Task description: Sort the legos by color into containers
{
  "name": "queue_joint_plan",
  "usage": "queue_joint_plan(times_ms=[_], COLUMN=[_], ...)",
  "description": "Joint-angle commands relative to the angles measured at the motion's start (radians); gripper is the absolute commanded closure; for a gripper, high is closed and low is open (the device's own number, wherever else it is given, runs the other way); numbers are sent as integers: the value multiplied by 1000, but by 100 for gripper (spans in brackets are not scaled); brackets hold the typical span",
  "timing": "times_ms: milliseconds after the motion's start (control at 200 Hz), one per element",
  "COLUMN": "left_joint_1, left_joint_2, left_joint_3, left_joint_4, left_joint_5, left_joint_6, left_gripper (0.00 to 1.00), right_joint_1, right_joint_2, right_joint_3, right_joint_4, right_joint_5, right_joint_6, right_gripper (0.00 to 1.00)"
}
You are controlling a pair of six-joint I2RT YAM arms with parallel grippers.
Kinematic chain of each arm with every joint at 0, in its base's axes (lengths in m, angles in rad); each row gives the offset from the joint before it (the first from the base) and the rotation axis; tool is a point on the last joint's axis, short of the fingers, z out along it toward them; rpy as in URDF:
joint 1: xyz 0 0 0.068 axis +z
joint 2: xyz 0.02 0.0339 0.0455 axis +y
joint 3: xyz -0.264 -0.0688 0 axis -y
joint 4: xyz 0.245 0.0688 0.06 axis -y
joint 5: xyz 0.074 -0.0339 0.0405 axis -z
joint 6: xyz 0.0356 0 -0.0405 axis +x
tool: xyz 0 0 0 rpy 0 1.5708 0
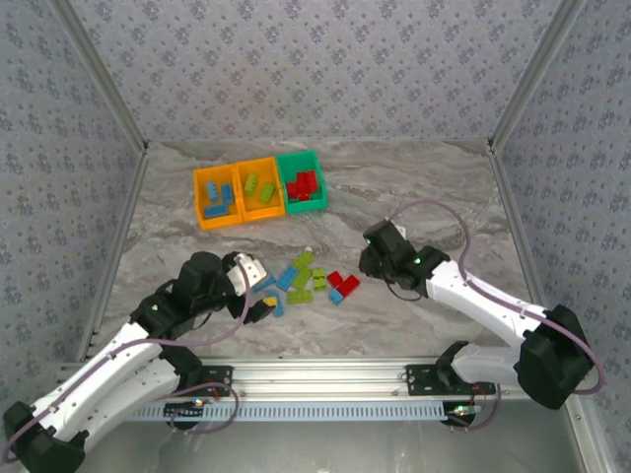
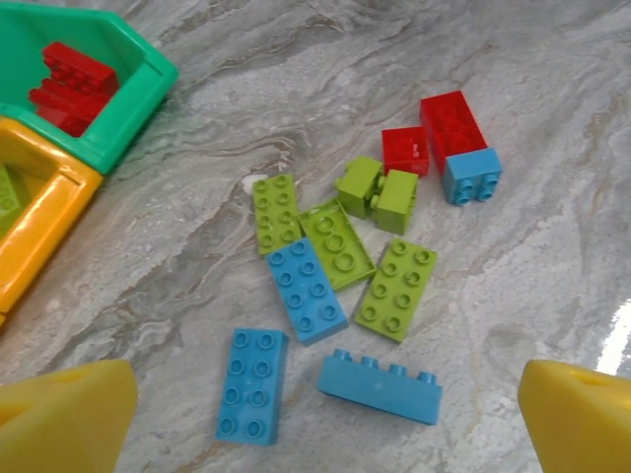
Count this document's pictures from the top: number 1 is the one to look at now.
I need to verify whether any orange plastic bin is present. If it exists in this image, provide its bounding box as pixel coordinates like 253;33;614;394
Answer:
192;165;246;232
235;156;288;223

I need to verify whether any aluminium front rail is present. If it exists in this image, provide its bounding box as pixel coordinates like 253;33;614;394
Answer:
58;357;536;401

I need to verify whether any perforated cable tray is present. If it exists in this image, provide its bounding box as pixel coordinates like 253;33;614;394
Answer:
132;399;453;425

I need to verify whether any small circuit board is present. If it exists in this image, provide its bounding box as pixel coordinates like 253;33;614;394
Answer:
165;399;208;420
446;402;483;420

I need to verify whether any aluminium frame post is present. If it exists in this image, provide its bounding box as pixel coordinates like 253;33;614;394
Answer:
486;0;589;152
48;0;152;154

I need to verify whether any green plastic bin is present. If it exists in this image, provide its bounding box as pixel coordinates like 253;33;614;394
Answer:
275;149;330;216

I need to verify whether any aluminium side rail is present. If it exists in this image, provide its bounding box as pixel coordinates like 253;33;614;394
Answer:
487;142;620;473
76;145;152;364

